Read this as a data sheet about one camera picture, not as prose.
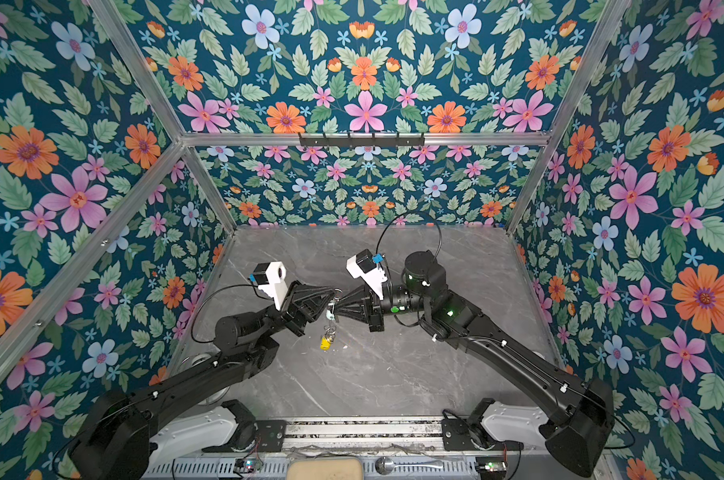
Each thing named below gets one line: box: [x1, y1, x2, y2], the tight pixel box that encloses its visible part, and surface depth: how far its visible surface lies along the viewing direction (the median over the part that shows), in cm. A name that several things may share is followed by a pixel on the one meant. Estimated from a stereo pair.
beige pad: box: [286, 458, 363, 480], surface depth 68 cm
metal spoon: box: [375, 457, 444, 475], surface depth 71 cm
